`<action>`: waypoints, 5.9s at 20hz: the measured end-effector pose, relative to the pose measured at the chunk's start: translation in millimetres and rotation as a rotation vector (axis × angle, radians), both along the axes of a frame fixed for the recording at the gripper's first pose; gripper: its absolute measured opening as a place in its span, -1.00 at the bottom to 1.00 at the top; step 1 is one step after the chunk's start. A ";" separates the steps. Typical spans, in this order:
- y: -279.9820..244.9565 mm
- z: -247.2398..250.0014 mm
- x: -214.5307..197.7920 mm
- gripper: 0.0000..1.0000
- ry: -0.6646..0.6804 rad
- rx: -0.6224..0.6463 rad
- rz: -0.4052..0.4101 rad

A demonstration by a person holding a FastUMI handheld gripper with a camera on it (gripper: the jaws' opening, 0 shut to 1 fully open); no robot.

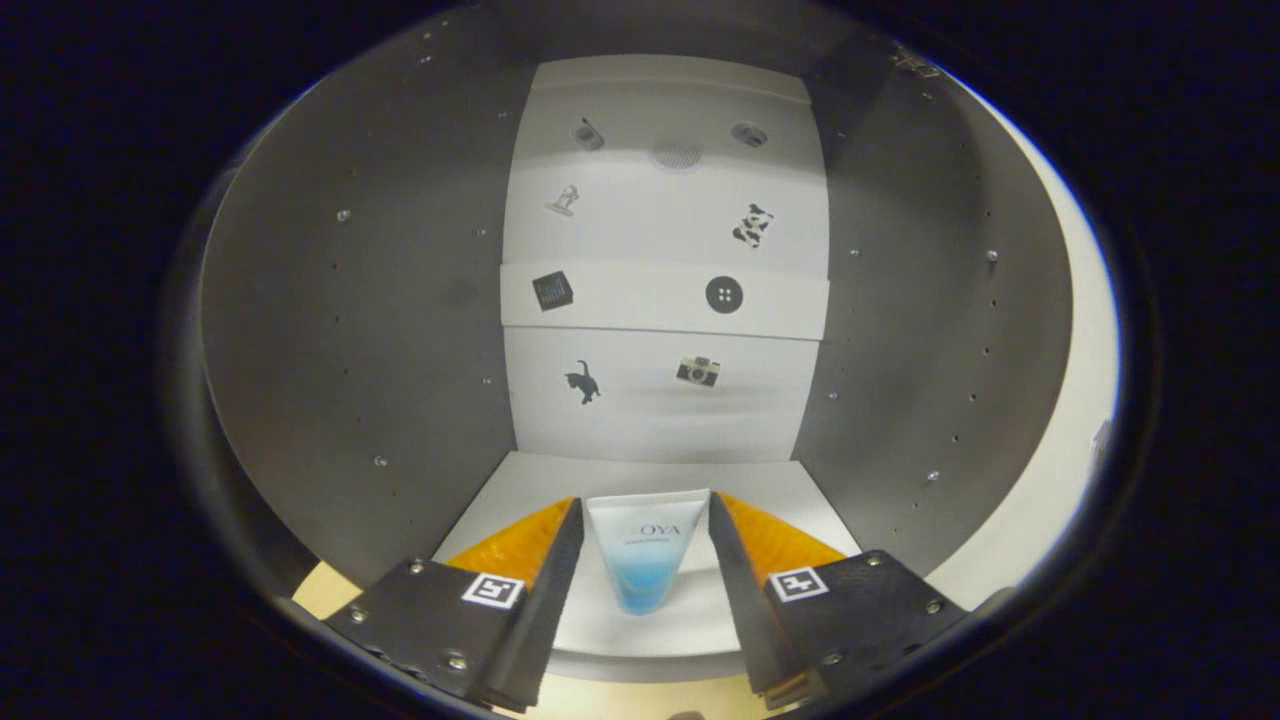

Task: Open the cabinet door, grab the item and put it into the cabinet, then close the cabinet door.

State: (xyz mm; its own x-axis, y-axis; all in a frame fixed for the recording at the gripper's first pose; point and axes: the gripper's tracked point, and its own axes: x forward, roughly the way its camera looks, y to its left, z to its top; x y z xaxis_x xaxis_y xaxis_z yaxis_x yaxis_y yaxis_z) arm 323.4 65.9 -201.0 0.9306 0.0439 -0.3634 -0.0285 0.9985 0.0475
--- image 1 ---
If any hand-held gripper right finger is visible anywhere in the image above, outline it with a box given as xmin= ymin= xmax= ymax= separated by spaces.
xmin=708 ymin=490 xmax=969 ymax=711

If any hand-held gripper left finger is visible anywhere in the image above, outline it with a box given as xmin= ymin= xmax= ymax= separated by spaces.
xmin=322 ymin=497 xmax=586 ymax=714

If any white and blue tube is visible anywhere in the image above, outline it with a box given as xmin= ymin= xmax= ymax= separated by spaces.
xmin=586 ymin=489 xmax=712 ymax=616

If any grey cabinet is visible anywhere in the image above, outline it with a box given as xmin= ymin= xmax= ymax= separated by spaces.
xmin=195 ymin=15 xmax=1076 ymax=686

